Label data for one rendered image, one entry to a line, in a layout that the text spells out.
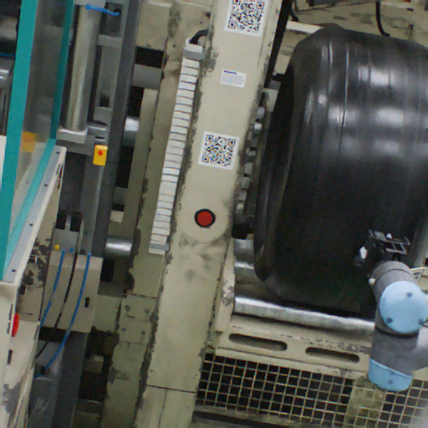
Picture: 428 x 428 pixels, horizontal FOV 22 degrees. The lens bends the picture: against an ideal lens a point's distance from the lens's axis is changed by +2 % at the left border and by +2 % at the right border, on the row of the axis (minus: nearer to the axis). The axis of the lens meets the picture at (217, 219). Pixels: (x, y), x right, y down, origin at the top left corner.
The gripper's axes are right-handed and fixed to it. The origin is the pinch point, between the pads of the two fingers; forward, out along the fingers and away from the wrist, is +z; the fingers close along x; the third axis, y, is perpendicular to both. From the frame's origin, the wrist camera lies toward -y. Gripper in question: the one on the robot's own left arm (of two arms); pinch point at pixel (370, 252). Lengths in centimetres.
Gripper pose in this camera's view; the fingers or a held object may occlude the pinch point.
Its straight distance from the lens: 221.4
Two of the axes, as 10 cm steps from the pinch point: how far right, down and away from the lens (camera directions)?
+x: -9.8, -1.8, -0.8
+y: 1.9, -9.3, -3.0
